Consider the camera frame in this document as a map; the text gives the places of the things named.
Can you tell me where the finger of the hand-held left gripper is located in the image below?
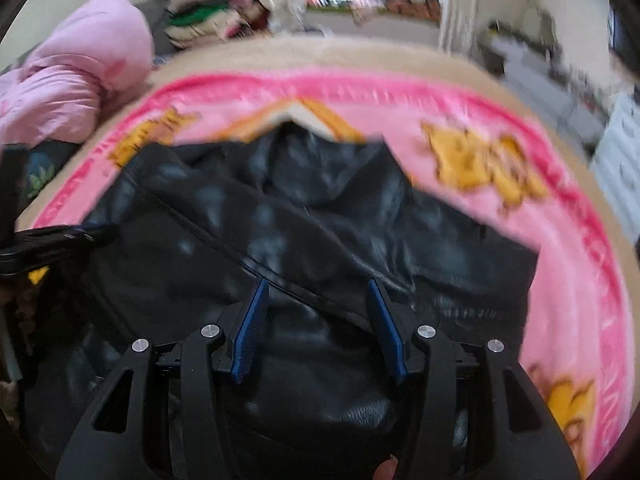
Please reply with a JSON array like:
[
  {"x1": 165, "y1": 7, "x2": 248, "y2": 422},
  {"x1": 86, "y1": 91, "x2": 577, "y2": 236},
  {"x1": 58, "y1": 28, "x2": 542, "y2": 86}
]
[
  {"x1": 9, "y1": 236, "x2": 109, "y2": 268},
  {"x1": 21, "y1": 224, "x2": 120, "y2": 246}
]

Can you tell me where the pink quilt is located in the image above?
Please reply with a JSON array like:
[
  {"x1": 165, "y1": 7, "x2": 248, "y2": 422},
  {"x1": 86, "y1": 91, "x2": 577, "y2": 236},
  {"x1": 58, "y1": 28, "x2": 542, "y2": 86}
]
[{"x1": 0, "y1": 0, "x2": 155, "y2": 148}]

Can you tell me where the pile of folded clothes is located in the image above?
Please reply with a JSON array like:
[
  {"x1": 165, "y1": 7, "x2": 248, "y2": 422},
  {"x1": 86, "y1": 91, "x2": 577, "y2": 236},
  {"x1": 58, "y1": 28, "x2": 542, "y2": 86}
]
[{"x1": 165, "y1": 0, "x2": 273, "y2": 46}]

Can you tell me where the person's right hand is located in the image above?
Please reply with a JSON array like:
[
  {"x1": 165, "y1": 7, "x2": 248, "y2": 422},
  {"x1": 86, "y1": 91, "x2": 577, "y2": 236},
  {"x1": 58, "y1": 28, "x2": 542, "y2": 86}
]
[{"x1": 374, "y1": 455, "x2": 401, "y2": 480}]

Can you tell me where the white drawer cabinet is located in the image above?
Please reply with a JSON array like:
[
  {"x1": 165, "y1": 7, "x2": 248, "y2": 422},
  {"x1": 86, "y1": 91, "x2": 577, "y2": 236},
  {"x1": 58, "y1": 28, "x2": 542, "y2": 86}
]
[{"x1": 590, "y1": 92, "x2": 640, "y2": 206}]

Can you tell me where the grey dressing table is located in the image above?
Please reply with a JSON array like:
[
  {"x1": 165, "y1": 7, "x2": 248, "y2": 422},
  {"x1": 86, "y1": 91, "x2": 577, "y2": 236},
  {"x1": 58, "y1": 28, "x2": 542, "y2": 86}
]
[{"x1": 480, "y1": 25, "x2": 608, "y2": 146}]

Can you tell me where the black leather jacket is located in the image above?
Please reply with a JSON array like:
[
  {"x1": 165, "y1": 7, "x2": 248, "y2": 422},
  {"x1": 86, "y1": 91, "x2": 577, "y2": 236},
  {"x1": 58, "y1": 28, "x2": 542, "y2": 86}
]
[{"x1": 22, "y1": 130, "x2": 541, "y2": 480}]

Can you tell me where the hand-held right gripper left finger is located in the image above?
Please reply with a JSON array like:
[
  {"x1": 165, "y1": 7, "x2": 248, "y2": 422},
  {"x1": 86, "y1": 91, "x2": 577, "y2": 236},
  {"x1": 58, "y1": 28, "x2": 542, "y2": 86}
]
[{"x1": 55, "y1": 279, "x2": 272, "y2": 480}]

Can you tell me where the pink cartoon printed blanket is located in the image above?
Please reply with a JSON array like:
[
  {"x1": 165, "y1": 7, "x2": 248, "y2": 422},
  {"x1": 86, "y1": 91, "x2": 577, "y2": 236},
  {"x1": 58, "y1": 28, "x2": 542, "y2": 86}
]
[{"x1": 30, "y1": 72, "x2": 626, "y2": 480}]

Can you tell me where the dark floral pillow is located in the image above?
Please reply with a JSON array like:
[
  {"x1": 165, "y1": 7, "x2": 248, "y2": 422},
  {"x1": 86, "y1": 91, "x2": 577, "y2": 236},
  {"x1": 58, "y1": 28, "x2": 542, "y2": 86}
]
[{"x1": 22, "y1": 140, "x2": 81, "y2": 201}]

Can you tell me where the pale pink garment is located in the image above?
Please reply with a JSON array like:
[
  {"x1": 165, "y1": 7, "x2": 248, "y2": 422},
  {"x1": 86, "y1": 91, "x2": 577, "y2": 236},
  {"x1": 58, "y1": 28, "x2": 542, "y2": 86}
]
[{"x1": 350, "y1": 0, "x2": 374, "y2": 27}]

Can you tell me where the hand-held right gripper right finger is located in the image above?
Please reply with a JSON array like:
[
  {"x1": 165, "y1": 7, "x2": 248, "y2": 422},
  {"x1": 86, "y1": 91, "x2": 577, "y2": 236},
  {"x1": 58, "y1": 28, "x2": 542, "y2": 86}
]
[{"x1": 366, "y1": 279, "x2": 583, "y2": 480}]

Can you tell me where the black wall television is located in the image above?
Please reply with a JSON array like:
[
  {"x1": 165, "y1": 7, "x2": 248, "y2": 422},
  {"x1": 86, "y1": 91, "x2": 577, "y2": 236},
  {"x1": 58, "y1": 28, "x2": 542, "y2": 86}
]
[{"x1": 607, "y1": 5, "x2": 640, "y2": 81}]

